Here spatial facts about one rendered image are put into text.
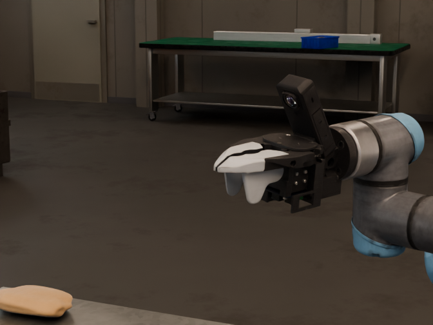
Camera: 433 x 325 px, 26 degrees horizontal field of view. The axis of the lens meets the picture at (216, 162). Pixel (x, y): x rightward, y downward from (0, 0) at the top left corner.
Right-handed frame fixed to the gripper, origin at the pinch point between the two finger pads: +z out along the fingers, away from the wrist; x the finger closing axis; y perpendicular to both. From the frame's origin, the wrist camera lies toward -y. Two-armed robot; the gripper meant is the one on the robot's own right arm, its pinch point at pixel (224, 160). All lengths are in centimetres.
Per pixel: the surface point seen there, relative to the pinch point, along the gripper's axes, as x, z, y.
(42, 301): 57, -12, 43
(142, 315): 46, -26, 46
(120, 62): 865, -645, 200
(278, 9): 684, -735, 112
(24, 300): 60, -10, 44
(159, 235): 355, -291, 190
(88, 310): 55, -21, 47
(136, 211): 413, -318, 197
